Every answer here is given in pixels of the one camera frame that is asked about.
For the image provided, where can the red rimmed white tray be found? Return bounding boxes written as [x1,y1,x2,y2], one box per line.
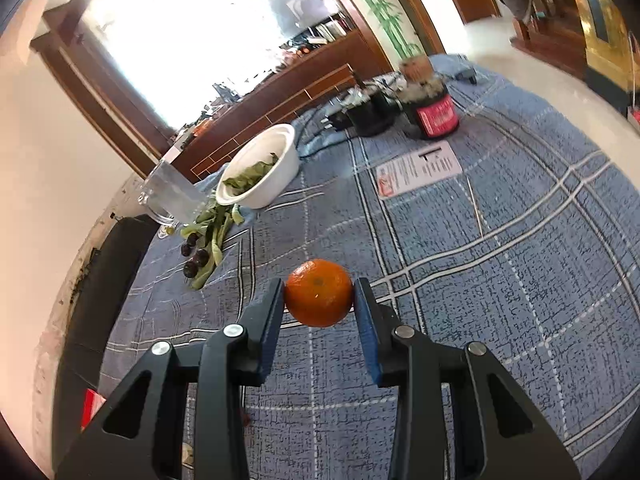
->
[81,388,106,431]

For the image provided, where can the gold framed panel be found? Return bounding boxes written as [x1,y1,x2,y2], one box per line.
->
[569,0,640,92]

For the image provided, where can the blue plaid tablecloth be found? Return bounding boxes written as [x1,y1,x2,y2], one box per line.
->
[99,52,640,480]

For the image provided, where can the bamboo wall painting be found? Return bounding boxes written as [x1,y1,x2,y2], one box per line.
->
[334,0,427,61]

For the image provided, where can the thin stick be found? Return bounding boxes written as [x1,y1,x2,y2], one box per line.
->
[464,177,485,237]

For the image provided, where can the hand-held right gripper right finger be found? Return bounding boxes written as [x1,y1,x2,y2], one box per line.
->
[352,277,583,480]

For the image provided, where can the white printed leaflet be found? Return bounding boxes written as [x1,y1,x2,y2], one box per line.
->
[376,141,462,200]

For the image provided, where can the pile of green vegetable pods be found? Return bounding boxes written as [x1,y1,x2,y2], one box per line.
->
[180,199,246,291]

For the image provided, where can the orange tangerine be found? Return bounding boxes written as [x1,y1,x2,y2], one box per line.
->
[284,259,355,329]

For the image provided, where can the black power adapter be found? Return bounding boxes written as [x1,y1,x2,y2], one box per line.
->
[320,110,354,134]

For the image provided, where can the black sofa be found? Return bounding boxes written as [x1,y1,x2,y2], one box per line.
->
[52,213,161,433]

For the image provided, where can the green leaves in bowl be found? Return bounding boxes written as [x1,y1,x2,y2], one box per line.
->
[222,153,280,192]

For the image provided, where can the wooden cabinet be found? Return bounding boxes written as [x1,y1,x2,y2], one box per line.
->
[169,29,397,184]

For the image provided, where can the clear glass mug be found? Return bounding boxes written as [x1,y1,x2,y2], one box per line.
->
[138,159,211,226]

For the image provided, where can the white bowl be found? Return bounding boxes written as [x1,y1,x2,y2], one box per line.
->
[215,124,301,210]

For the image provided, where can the wooden stand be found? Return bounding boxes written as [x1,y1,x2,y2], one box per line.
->
[510,14,587,79]

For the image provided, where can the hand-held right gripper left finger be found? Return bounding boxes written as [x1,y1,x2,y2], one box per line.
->
[55,277,287,480]

